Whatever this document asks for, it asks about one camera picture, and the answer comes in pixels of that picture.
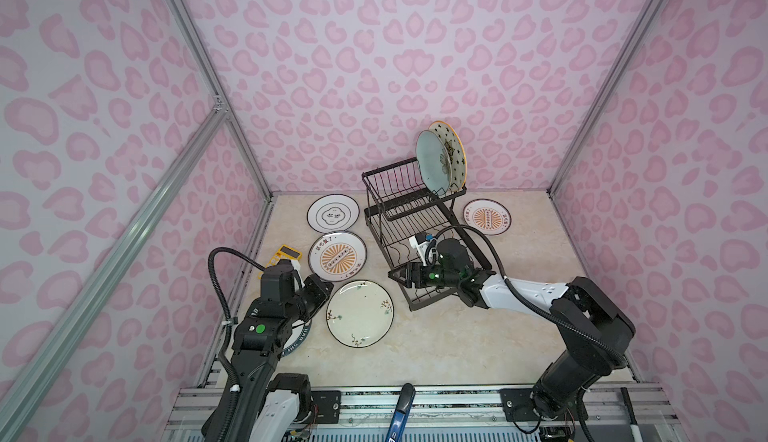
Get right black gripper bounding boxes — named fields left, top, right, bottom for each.
left=388, top=262, right=461, bottom=290

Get cream floral plate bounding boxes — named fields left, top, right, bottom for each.
left=326, top=280, right=395, bottom=349

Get white plate brown ring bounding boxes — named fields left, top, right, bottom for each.
left=306, top=194, right=362, bottom=235

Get aluminium frame bar right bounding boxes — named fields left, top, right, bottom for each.
left=547, top=0, right=668, bottom=199

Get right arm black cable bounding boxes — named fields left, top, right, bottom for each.
left=431, top=224, right=628, bottom=365

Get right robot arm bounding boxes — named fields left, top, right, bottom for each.
left=388, top=236, right=636, bottom=420

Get white plate dark green rim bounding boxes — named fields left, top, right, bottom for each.
left=282, top=320, right=312, bottom=357

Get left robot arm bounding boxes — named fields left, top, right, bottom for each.
left=201, top=260, right=333, bottom=441

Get light green flower plate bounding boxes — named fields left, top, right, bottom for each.
left=416, top=130, right=452, bottom=197

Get aluminium frame bars left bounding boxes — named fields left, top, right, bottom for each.
left=1, top=0, right=268, bottom=441

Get black wire dish rack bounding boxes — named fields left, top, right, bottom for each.
left=362, top=158, right=498, bottom=311

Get yellow calculator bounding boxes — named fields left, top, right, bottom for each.
left=266, top=245, right=302, bottom=270

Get aluminium mounting rail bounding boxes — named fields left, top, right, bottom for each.
left=161, top=381, right=691, bottom=442

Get star pattern cartoon plate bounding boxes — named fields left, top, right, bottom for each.
left=429, top=121, right=468, bottom=192

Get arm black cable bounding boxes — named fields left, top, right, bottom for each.
left=207, top=246, right=268, bottom=383
left=431, top=224, right=628, bottom=365

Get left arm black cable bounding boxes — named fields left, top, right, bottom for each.
left=207, top=246, right=268, bottom=383

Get blue handled tool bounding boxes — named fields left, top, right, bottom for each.
left=385, top=383, right=416, bottom=442

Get orange sunburst plate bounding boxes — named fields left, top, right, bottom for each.
left=462, top=199, right=512, bottom=236
left=308, top=231, right=368, bottom=282

